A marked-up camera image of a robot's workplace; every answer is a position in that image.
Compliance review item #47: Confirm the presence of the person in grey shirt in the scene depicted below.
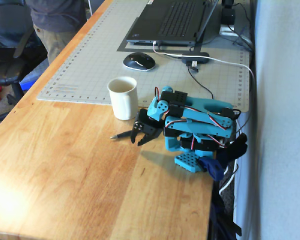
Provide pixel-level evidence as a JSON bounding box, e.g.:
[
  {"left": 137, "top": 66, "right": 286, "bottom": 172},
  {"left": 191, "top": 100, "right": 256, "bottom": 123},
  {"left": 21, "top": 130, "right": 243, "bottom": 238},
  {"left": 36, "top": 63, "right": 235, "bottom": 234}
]
[{"left": 24, "top": 0, "right": 88, "bottom": 66}]

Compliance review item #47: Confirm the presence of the black laptop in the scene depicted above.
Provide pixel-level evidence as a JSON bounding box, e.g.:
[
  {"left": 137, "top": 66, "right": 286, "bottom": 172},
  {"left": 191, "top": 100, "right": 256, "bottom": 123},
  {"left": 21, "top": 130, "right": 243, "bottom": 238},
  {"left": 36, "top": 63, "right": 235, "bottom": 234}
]
[{"left": 126, "top": 0, "right": 220, "bottom": 47}]

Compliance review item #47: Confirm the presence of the black power adapter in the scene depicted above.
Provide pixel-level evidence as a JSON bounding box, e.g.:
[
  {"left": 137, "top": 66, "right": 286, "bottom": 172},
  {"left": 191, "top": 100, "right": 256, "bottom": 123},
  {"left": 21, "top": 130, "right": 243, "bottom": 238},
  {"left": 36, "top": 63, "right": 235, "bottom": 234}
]
[{"left": 221, "top": 8, "right": 237, "bottom": 26}]

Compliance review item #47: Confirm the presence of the black wall cable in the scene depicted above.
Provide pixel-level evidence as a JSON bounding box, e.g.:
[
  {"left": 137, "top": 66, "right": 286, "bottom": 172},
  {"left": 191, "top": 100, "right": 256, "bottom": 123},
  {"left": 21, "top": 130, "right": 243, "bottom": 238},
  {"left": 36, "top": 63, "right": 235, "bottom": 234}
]
[{"left": 231, "top": 107, "right": 251, "bottom": 137}]

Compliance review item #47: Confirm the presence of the white power strip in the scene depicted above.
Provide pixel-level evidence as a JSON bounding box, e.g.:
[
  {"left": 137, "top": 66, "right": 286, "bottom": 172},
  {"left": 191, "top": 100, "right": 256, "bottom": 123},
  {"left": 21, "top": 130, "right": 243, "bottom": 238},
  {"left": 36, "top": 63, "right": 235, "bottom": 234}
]
[{"left": 219, "top": 23, "right": 241, "bottom": 36}]

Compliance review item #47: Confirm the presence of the black office chair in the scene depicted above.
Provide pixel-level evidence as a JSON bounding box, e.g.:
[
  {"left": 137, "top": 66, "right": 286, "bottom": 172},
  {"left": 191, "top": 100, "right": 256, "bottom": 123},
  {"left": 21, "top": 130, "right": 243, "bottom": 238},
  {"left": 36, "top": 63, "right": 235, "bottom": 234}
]
[{"left": 0, "top": 0, "right": 49, "bottom": 126}]

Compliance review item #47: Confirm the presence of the blue plastic box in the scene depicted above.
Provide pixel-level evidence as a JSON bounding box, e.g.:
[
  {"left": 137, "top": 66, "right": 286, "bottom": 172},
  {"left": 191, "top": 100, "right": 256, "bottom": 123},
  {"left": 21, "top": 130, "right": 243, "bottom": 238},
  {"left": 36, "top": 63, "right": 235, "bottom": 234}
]
[{"left": 19, "top": 57, "right": 50, "bottom": 91}]

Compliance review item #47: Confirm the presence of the black usb hub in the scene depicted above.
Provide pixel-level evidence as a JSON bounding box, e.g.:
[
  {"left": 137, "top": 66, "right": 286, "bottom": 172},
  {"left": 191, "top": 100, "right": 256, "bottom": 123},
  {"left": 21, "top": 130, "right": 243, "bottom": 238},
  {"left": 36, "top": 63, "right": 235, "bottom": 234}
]
[{"left": 181, "top": 52, "right": 210, "bottom": 72}]

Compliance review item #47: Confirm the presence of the dark blue ballpoint pen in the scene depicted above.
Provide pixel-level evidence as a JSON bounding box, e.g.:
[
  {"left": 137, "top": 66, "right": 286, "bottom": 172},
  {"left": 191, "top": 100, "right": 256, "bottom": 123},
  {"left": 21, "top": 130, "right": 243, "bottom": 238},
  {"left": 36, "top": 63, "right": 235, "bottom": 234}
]
[{"left": 109, "top": 130, "right": 133, "bottom": 140}]

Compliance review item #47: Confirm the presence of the white ceramic mug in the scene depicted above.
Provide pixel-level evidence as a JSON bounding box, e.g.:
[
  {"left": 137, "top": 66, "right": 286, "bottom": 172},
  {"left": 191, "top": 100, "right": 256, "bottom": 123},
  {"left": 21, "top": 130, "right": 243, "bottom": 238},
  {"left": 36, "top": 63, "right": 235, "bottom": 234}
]
[{"left": 107, "top": 76, "right": 139, "bottom": 121}]

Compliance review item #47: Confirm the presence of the black computer mouse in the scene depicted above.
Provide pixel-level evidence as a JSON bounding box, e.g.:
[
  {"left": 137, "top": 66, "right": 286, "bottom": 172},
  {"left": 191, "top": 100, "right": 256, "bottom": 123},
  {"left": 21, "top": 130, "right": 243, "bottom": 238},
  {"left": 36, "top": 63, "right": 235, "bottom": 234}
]
[{"left": 122, "top": 52, "right": 157, "bottom": 72}]

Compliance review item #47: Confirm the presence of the thin black cable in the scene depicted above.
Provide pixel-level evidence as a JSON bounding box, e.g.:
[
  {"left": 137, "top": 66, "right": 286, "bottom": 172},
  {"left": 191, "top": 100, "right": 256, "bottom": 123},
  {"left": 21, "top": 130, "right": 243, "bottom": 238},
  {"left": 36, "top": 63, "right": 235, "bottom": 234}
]
[{"left": 187, "top": 66, "right": 215, "bottom": 100}]

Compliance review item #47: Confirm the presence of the grey gridded cutting mat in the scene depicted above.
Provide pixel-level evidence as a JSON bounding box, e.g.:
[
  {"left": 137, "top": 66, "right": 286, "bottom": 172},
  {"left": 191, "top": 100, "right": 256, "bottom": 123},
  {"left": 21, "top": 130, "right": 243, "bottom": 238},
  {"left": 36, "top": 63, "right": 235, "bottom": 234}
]
[{"left": 36, "top": 0, "right": 251, "bottom": 113}]

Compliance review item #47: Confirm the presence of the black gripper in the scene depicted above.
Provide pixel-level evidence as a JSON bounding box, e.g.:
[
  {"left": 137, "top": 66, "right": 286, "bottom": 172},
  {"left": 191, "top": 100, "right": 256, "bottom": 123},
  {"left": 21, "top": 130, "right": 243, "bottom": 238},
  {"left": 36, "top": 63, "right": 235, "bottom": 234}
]
[{"left": 130, "top": 108, "right": 165, "bottom": 147}]

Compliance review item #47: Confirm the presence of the dark blue table clamp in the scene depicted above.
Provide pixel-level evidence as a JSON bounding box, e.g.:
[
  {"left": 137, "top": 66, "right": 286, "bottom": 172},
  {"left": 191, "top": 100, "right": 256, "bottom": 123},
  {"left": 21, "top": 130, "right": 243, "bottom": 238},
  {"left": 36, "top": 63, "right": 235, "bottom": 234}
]
[{"left": 198, "top": 133, "right": 249, "bottom": 182}]

